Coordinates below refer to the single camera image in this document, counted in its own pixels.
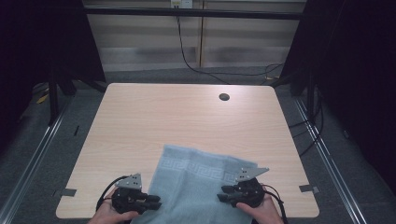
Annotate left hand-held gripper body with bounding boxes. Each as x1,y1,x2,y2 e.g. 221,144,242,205
111,173,148,216

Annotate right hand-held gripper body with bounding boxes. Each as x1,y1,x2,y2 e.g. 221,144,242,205
233,167,266,209

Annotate light blue towel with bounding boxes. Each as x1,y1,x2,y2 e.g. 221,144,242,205
130,144,259,224

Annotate person's right hand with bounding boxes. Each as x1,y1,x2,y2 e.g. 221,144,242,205
236,186,285,224

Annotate person's left hand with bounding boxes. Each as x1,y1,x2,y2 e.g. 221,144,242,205
87,189,140,224

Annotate grey tape strip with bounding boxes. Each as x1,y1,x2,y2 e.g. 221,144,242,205
51,188,78,198
298,184,320,194

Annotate black metal stand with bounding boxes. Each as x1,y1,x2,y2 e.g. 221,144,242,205
47,64,61,127
305,68,316,123

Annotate yellow floor tape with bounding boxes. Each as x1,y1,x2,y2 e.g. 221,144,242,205
35,92,50,105

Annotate black curtain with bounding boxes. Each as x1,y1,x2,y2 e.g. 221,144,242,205
278,0,396,194
0,0,107,153

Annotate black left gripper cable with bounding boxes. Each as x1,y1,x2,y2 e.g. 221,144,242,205
95,175,129,213

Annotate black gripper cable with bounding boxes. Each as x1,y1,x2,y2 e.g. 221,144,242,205
262,184,290,224
95,175,129,213

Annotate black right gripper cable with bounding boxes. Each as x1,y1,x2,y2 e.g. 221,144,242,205
262,184,290,224

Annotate metal floor rail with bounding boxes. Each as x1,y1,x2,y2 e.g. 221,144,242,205
0,95,76,224
293,96,363,224

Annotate black floor cables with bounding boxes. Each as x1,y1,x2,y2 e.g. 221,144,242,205
288,88,325,158

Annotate long black wall cable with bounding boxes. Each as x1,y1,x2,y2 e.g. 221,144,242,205
176,14,285,86

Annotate black horizontal frame bar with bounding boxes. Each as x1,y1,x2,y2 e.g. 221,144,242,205
83,7,305,21

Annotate white wall socket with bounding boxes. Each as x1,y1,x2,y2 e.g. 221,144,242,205
170,0,193,9

